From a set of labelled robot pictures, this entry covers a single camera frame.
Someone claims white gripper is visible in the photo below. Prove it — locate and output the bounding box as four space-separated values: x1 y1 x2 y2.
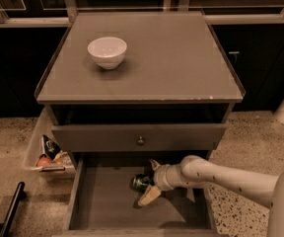
138 159 174 206

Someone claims black bar handle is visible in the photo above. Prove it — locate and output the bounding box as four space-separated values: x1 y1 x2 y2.
0 182 27 237

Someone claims grey drawer cabinet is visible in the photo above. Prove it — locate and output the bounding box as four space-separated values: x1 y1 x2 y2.
36 12 245 166

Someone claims open grey middle drawer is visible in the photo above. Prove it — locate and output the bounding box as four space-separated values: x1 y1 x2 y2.
55 157 220 237

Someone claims grey top drawer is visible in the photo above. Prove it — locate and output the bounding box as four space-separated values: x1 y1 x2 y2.
51 123 226 152

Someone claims green soda can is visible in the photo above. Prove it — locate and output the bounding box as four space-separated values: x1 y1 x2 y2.
132 174 154 192

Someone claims dark snack bag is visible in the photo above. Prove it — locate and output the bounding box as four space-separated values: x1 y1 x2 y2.
41 135 61 160

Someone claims orange round fruit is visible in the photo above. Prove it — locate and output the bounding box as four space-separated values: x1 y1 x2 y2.
36 156 53 167

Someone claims tan crumpled snack bag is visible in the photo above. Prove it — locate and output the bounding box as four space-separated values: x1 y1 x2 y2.
53 151 72 167

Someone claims round metal drawer knob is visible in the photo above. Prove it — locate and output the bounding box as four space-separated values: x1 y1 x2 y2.
137 136 145 146

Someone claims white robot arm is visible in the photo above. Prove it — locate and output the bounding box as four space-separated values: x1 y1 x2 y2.
138 155 284 237

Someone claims white ceramic bowl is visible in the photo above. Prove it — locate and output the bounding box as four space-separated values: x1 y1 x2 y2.
88 37 127 70

